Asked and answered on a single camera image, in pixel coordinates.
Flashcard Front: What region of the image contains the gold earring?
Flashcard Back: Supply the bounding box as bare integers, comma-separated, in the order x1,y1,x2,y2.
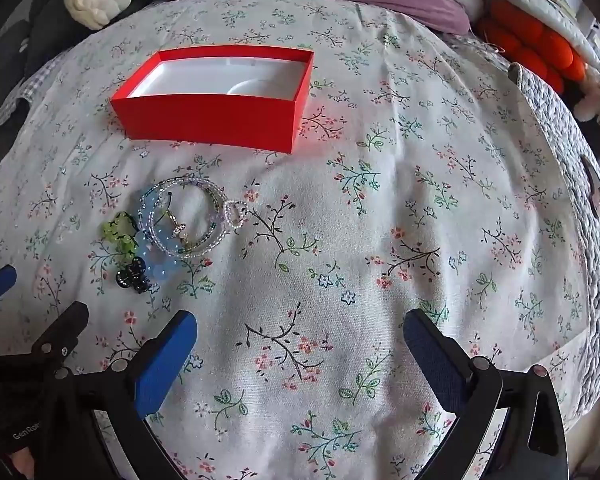
167,212,192,242

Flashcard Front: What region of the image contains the orange knotted plush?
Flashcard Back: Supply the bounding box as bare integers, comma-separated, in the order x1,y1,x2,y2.
474,0,589,94

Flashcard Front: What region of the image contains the floral bed sheet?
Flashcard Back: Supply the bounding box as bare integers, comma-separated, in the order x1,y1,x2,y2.
0,0,596,480

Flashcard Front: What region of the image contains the blue bead bracelet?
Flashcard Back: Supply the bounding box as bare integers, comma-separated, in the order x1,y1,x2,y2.
130,194,182,287

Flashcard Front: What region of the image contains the checked cloth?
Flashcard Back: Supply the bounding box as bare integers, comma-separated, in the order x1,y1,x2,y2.
0,54,67,132

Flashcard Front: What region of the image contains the black bead hair clip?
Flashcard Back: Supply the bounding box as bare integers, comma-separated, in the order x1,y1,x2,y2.
113,257,149,295

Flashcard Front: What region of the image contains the dark cloth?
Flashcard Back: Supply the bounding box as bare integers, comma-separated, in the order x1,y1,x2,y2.
0,0,148,133

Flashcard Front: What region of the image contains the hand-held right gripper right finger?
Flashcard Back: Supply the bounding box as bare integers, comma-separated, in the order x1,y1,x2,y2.
403,308,569,480

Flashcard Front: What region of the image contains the red cardboard box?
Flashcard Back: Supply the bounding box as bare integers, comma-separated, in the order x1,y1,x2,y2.
111,45,315,154

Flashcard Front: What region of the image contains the green bead bracelet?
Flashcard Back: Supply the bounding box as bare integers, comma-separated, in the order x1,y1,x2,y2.
102,211,142,262

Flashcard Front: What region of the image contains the clear bead bracelet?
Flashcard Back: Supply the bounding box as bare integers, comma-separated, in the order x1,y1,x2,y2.
139,177,241,261

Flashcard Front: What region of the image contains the person's left hand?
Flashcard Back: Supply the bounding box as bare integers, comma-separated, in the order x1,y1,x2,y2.
0,357,98,480

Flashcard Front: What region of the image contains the grey quilted blanket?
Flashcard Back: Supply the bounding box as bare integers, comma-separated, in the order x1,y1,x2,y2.
509,62,600,417

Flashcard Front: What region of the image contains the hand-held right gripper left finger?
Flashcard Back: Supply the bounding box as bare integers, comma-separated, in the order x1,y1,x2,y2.
70,310,199,480

